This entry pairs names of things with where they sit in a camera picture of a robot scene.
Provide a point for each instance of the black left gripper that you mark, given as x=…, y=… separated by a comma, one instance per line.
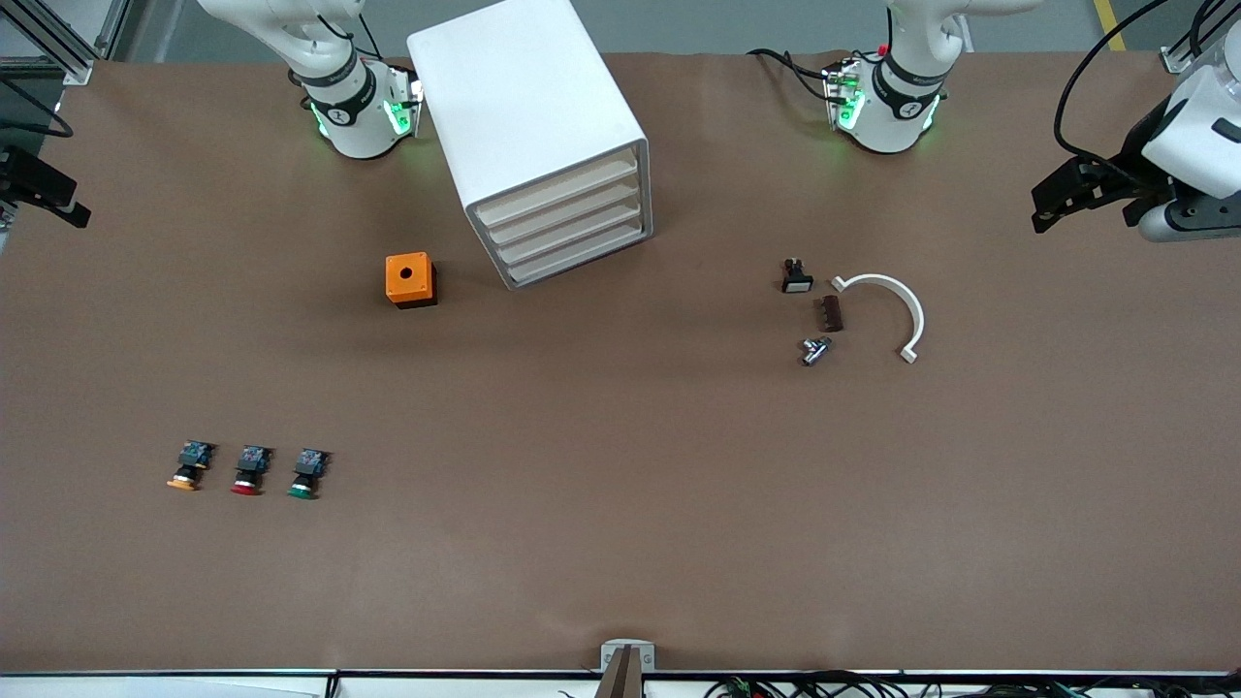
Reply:
x=1132, y=158

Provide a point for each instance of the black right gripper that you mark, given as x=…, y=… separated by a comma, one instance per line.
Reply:
x=21, y=174

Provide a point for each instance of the yellow push button switch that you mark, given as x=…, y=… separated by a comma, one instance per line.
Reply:
x=194, y=454

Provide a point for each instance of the beige cabinet drawer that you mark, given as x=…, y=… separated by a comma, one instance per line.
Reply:
x=567, y=234
x=557, y=195
x=574, y=253
x=562, y=214

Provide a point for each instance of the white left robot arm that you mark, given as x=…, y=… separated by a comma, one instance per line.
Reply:
x=897, y=131

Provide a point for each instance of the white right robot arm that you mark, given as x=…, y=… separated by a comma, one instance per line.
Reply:
x=354, y=136

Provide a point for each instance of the white square push button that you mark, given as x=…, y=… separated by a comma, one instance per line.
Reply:
x=797, y=282

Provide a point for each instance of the white drawer cabinet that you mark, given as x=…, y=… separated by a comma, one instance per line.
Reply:
x=524, y=87

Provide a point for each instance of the brown terminal block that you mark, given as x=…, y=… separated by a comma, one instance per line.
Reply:
x=830, y=314

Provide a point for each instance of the silver metal connector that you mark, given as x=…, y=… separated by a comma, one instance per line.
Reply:
x=812, y=353

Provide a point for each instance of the aluminium frame profile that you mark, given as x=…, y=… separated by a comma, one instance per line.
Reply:
x=1176, y=60
x=78, y=70

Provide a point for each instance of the white curved plastic bracket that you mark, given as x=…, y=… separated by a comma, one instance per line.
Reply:
x=917, y=315

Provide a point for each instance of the red push button switch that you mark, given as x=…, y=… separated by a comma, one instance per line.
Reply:
x=254, y=458

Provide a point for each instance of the orange button enclosure box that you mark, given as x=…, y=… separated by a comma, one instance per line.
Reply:
x=396, y=281

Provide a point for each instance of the green push button switch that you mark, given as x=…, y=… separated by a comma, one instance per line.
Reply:
x=310, y=460

